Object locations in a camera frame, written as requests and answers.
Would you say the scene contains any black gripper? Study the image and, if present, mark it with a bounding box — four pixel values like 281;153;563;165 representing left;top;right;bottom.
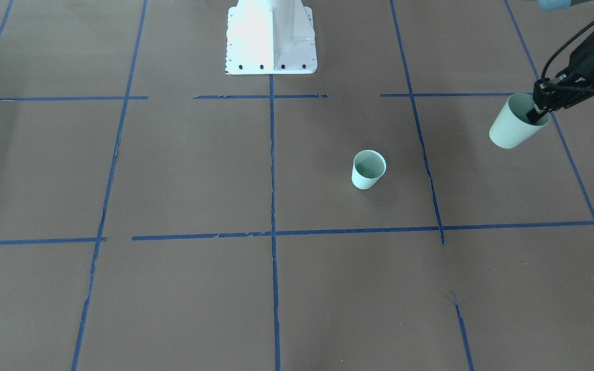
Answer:
526;32;594;125

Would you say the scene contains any light green cup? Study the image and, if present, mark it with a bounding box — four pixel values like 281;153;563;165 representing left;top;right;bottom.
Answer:
351;149;387;190
489;93;551;149

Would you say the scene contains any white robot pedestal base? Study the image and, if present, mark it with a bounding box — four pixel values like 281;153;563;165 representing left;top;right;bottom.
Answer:
225;1;318;75

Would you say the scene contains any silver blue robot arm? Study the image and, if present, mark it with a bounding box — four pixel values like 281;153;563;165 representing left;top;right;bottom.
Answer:
525;20;594;125

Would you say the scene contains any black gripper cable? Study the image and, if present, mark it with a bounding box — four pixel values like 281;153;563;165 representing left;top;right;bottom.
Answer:
539;1;594;94

